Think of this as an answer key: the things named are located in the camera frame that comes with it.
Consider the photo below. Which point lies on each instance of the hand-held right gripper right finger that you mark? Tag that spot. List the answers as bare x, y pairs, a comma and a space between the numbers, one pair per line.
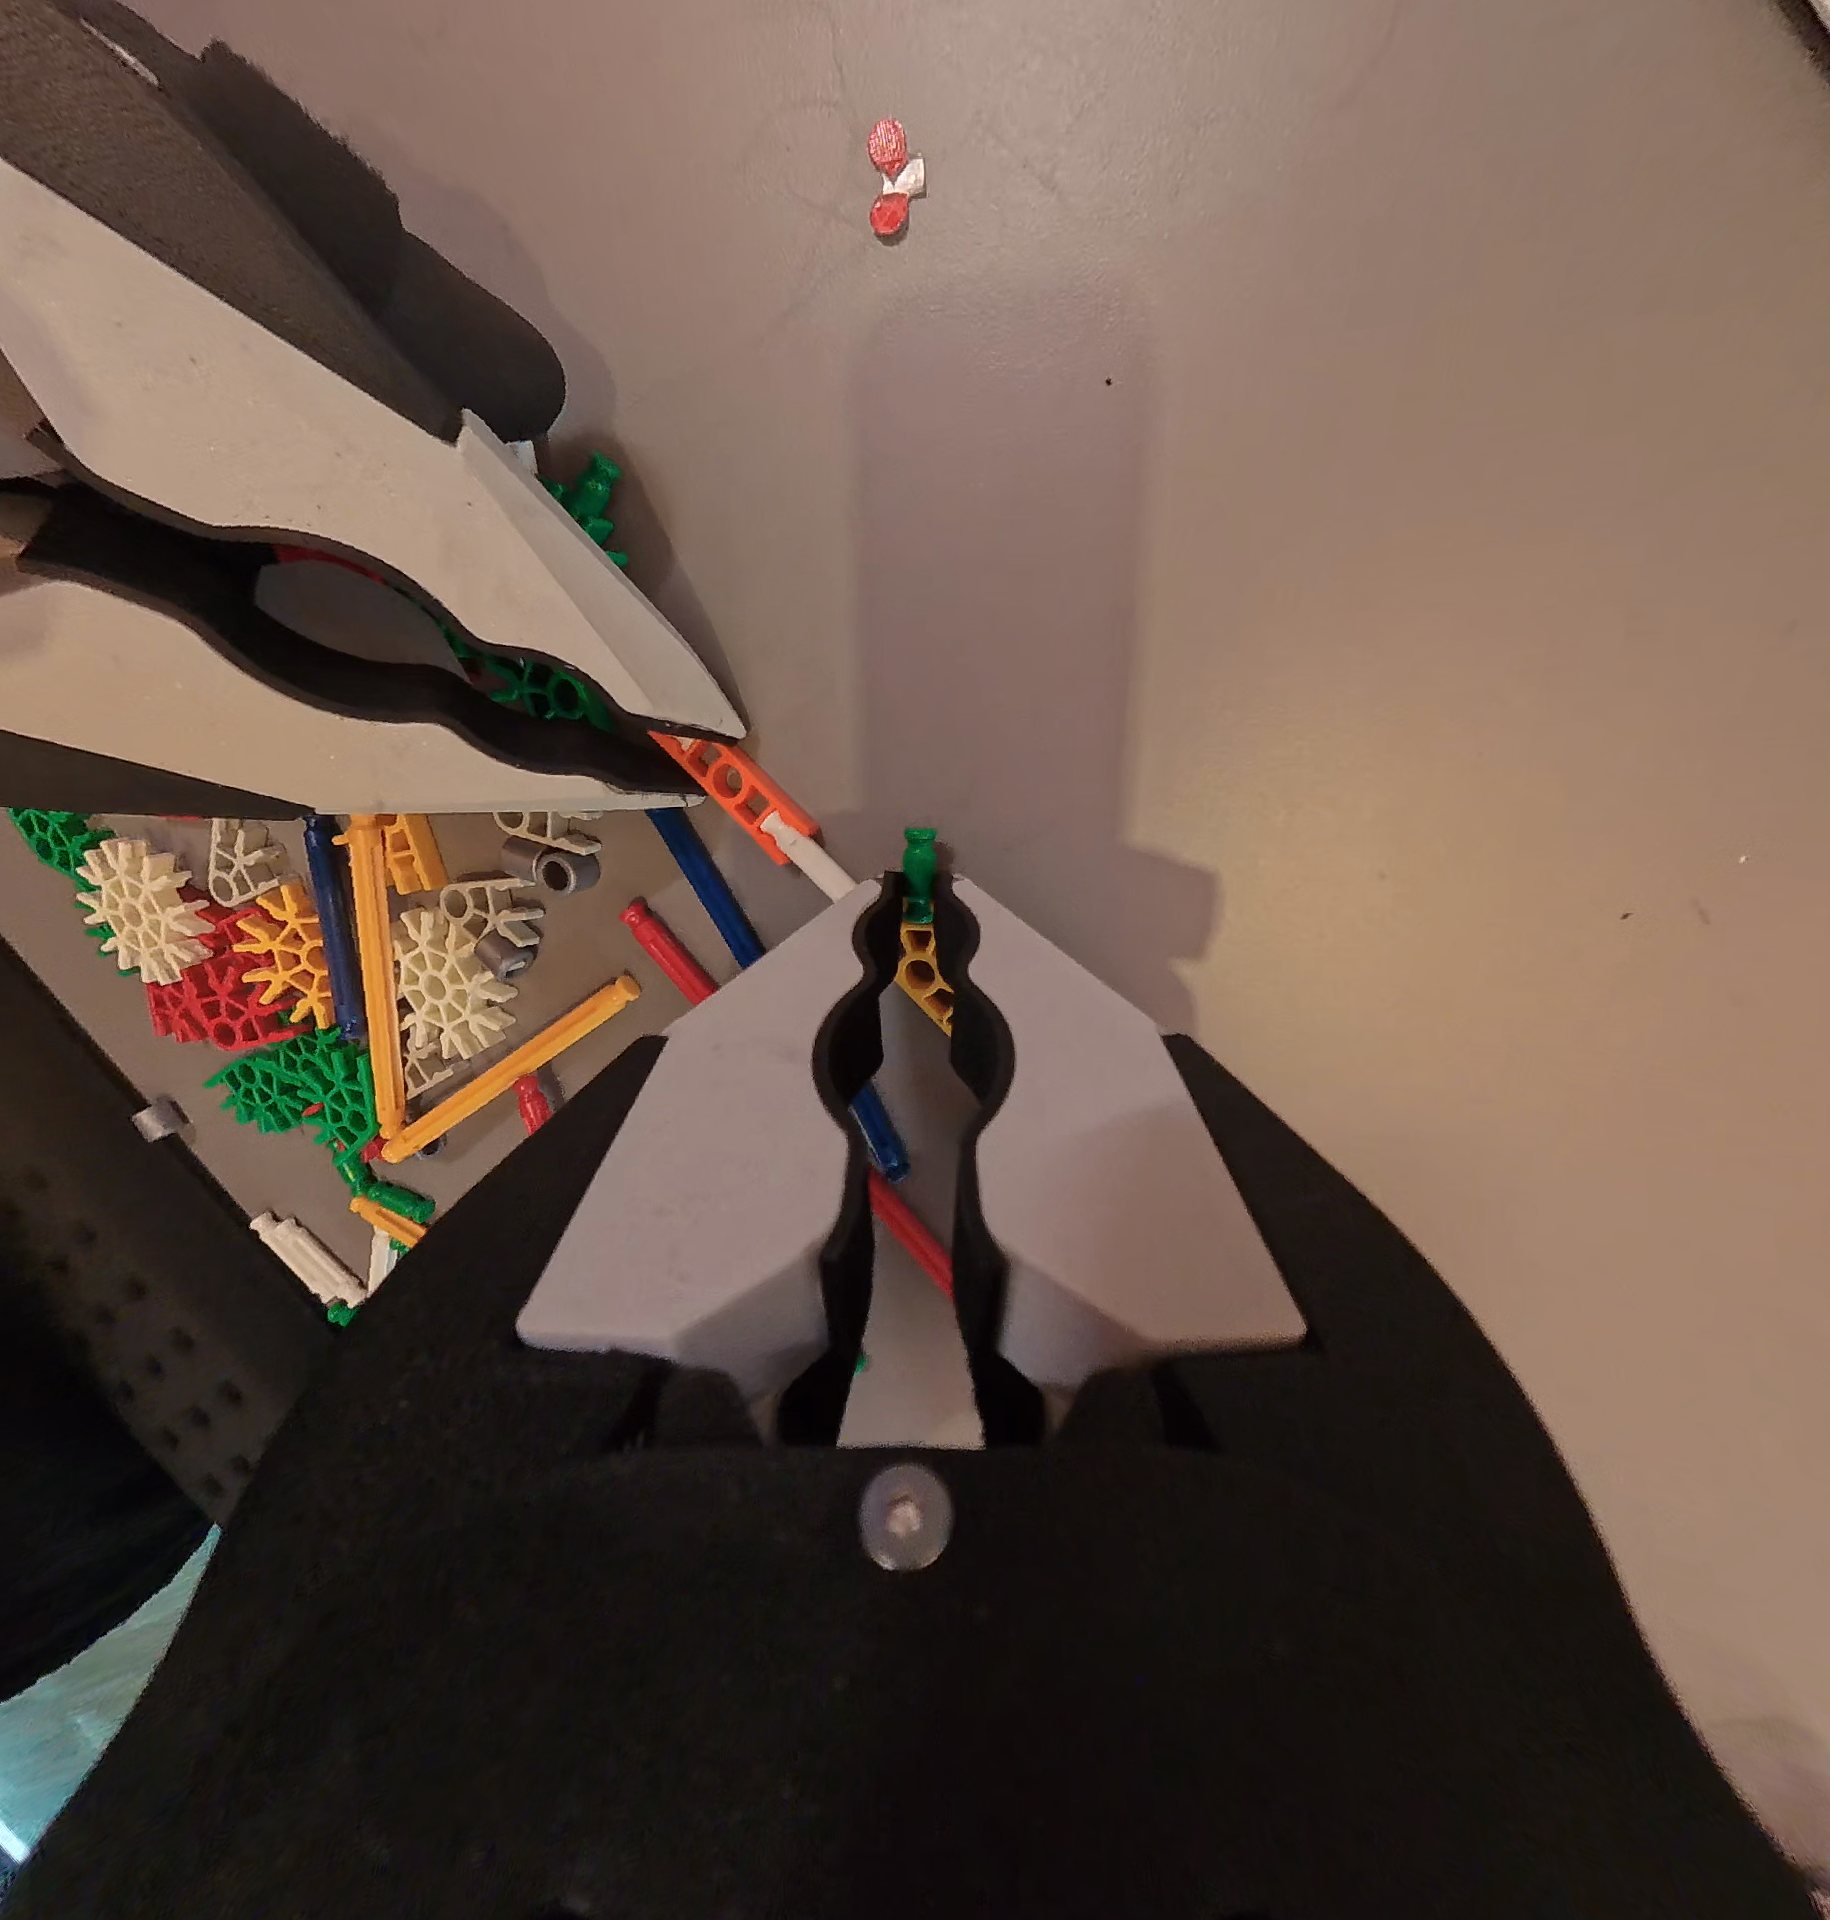
1140, 1200

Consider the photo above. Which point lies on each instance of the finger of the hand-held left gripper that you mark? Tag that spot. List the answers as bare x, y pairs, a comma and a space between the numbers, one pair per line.
136, 675
255, 391

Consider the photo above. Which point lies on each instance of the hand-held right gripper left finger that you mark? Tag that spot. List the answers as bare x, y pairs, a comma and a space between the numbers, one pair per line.
676, 1200

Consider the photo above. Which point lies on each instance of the green short toy rod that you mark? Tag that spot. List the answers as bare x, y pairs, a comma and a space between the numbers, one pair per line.
600, 483
922, 861

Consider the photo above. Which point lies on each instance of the orange toy brick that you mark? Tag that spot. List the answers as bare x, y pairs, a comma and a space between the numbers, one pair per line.
736, 786

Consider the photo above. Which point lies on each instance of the red toy spool piece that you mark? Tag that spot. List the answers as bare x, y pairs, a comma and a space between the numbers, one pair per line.
331, 562

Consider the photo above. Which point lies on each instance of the heap of mixed toy rods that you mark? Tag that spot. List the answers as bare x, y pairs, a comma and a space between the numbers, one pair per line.
511, 1068

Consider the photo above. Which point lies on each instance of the red long toy rod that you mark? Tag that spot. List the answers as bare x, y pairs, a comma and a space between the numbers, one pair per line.
667, 952

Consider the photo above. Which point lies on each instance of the blue toy rod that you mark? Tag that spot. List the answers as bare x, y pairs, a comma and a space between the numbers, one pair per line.
706, 886

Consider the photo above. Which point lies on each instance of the pile of colourful toy connectors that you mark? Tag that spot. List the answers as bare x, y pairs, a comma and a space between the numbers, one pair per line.
451, 976

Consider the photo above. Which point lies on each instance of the grey toy spacer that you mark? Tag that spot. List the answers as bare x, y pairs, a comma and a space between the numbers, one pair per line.
161, 1116

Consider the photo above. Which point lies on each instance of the black mesh chair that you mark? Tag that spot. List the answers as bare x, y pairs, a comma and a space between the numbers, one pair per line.
106, 1321

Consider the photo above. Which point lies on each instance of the red and white small bit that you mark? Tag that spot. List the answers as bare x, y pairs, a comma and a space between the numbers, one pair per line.
891, 177

